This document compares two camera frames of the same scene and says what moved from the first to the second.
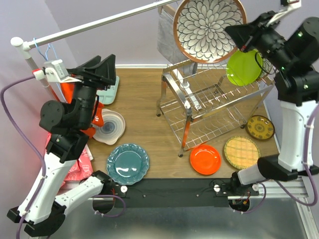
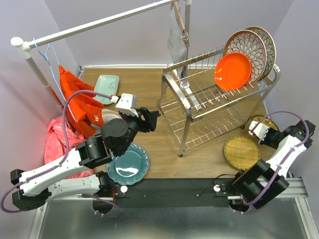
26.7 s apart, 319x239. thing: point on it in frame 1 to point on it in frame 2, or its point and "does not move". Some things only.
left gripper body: x=99 y=82 to x=139 y=125
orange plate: x=205 y=159 to x=232 y=71
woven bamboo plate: x=241 y=152 does not move
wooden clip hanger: x=167 y=9 to x=180 y=19
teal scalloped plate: x=127 y=164 does not move
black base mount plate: x=172 y=192 does not move
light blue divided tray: x=108 y=96 does not move
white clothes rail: x=27 y=45 does not move
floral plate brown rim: x=199 y=29 to x=250 y=44
